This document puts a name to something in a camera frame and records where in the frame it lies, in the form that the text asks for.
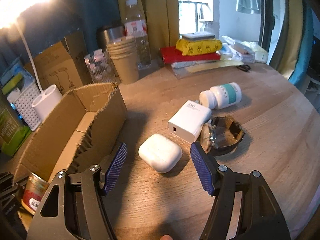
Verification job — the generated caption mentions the brown strap wristwatch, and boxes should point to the brown strap wristwatch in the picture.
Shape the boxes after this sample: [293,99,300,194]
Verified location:
[200,115,245,156]

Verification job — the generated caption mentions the white earbuds case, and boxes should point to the white earbuds case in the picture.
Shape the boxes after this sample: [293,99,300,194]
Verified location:
[138,134,182,173]

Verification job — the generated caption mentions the white 33W charger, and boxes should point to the white 33W charger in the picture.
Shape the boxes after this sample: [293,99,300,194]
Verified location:
[168,100,212,144]

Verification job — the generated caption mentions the red gold tin can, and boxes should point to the red gold tin can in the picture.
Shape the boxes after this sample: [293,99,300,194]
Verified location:
[21,172,49,215]

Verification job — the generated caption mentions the black phone stand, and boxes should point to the black phone stand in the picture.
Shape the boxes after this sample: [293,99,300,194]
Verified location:
[0,172,22,218]

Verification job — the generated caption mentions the open cardboard box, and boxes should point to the open cardboard box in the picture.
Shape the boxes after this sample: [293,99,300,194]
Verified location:
[13,83,127,182]

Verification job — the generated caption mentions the green tea package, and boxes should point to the green tea package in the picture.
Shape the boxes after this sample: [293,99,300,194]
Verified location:
[0,92,31,157]

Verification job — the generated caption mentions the white plastic basket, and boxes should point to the white plastic basket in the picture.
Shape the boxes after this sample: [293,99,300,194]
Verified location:
[13,81,42,131]

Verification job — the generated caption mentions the white pill bottle teal label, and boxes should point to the white pill bottle teal label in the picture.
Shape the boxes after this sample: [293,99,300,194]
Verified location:
[199,82,242,109]

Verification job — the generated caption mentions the green yellow sponge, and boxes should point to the green yellow sponge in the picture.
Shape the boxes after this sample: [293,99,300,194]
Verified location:
[2,73,24,95]

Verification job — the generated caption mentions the black scissors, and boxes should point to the black scissors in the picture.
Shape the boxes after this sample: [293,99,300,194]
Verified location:
[236,64,251,72]

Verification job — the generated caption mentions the clear jar with stickers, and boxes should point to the clear jar with stickers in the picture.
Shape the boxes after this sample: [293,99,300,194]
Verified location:
[84,49,116,83]

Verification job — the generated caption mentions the brown cardboard carton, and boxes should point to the brown cardboard carton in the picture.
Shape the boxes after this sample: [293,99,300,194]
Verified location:
[34,31,92,94]

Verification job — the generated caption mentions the yellow envelope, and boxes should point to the yellow envelope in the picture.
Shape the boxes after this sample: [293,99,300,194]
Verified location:
[172,60,243,79]

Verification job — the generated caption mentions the white boxes pile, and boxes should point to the white boxes pile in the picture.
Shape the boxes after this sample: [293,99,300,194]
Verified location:
[219,36,268,63]

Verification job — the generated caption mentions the stack of paper cups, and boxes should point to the stack of paper cups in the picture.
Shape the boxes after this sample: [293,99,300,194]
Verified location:
[107,36,139,85]

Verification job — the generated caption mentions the red book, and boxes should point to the red book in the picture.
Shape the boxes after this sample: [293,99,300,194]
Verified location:
[159,45,222,66]

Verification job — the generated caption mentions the yellow wet wipes pack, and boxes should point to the yellow wet wipes pack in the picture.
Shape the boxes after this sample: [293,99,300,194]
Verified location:
[176,38,222,56]

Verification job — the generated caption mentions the steel thermos cup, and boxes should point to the steel thermos cup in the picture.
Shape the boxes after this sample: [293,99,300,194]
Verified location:
[96,24,125,49]

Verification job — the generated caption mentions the white device on wipes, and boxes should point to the white device on wipes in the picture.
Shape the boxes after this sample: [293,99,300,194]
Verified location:
[182,31,215,41]

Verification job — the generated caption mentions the clear water bottle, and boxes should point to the clear water bottle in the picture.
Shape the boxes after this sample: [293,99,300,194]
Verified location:
[124,0,151,69]

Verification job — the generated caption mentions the white desk lamp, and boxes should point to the white desk lamp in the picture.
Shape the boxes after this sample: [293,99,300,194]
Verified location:
[1,0,62,121]

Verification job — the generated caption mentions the yellow curtain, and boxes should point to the yellow curtain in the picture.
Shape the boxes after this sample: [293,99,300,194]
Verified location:
[118,0,180,59]

